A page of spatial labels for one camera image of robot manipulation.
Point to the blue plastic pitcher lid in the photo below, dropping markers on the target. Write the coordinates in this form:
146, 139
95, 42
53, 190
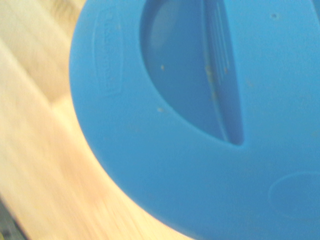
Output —
190, 150

